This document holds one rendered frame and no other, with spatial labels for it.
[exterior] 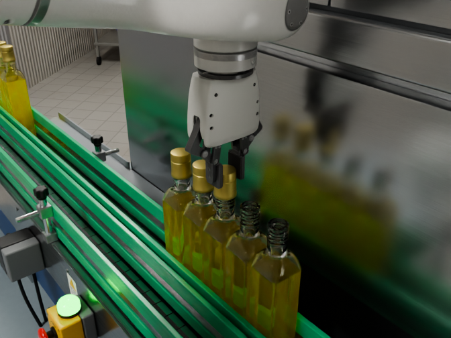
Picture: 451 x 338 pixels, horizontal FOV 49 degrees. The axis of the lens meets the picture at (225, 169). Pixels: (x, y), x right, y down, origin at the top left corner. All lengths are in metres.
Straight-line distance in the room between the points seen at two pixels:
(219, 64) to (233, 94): 0.05
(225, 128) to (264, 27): 0.18
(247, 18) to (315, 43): 0.22
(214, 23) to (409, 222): 0.37
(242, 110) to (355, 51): 0.17
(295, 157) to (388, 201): 0.17
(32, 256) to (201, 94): 0.72
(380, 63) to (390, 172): 0.14
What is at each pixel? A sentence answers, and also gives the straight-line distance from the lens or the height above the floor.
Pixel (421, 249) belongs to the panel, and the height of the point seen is 1.30.
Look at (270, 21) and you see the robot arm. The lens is 0.56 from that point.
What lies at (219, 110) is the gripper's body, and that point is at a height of 1.45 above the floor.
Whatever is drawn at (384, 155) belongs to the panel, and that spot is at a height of 1.40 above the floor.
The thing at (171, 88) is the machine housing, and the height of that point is 1.34.
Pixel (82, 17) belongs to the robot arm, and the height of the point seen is 1.60.
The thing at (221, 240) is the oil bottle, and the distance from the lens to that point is 0.77.
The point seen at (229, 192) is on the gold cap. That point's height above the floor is 1.32.
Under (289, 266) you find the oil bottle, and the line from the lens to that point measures 0.71.
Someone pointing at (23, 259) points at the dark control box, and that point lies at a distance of 1.25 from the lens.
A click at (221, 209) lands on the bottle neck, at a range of 0.76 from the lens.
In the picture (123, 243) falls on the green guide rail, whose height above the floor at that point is 1.09.
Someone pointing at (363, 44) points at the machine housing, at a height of 1.54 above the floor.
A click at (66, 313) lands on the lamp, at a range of 1.03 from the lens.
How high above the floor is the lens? 1.70
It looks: 28 degrees down
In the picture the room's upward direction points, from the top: straight up
